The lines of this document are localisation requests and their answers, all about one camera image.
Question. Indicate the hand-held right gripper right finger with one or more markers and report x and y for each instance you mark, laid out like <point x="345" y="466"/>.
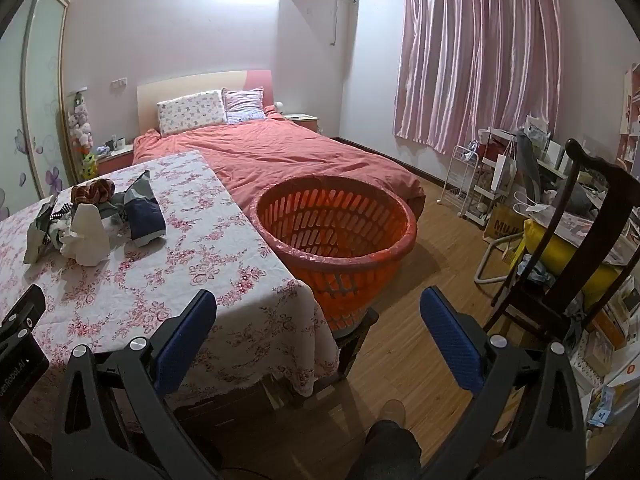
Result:
<point x="450" y="345"/>

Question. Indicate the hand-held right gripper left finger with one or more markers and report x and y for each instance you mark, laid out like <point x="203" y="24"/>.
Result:
<point x="185" y="340"/>

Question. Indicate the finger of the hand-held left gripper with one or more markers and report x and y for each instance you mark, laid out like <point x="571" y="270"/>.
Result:
<point x="30" y="307"/>

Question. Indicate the orange plastic laundry basket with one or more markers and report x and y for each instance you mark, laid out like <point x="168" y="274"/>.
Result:
<point x="350" y="270"/>

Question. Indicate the floral tablecloth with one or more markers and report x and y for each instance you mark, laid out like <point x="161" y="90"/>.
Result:
<point x="200" y="270"/>

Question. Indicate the grey foil wrapper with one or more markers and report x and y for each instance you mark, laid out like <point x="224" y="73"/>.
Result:
<point x="42" y="235"/>

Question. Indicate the white crumpled tissue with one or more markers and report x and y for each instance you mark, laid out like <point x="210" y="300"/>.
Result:
<point x="85" y="237"/>

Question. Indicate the black stool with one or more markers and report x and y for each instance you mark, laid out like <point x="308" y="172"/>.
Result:
<point x="352" y="350"/>

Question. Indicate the person's leg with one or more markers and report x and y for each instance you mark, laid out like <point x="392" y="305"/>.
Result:
<point x="385" y="452"/>

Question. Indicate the dark blue foil packet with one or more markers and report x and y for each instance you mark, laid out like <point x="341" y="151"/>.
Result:
<point x="146" y="217"/>

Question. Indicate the brown paper bag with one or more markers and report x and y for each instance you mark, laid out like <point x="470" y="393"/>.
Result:
<point x="502" y="227"/>

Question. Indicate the brown crumpled wrapper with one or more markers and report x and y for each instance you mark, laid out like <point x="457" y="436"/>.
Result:
<point x="92" y="191"/>

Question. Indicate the pink nightstand with mug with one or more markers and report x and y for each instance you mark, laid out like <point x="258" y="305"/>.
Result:
<point x="116" y="160"/>

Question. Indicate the dark wooden chair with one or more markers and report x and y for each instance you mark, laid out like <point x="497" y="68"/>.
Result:
<point x="575" y="225"/>

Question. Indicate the white paper bag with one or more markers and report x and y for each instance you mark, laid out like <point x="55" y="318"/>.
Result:
<point x="502" y="172"/>

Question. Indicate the clear tube of plush toys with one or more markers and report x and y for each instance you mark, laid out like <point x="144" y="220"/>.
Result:
<point x="81" y="130"/>

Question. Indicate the white mug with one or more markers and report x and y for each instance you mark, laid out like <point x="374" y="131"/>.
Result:
<point x="120" y="143"/>

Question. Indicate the sliding wardrobe with flower print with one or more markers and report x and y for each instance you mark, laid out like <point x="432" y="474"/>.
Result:
<point x="35" y="110"/>

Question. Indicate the bed with pink duvet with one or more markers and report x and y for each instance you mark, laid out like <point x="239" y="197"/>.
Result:
<point x="280" y="155"/>

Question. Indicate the floral pillow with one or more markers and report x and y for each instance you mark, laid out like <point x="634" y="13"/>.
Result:
<point x="190" y="111"/>

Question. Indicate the pink striped pillow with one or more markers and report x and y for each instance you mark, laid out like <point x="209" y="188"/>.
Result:
<point x="244" y="105"/>

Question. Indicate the pink nightstand with papers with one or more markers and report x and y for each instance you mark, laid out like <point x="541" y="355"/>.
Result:
<point x="303" y="122"/>

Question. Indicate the cream pink headboard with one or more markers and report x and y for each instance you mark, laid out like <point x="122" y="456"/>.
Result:
<point x="190" y="82"/>

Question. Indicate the pink curtain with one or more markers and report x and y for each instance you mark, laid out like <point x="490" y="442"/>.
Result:
<point x="475" y="55"/>

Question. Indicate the pink white bookshelf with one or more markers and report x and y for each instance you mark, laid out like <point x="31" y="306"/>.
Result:
<point x="631" y="105"/>

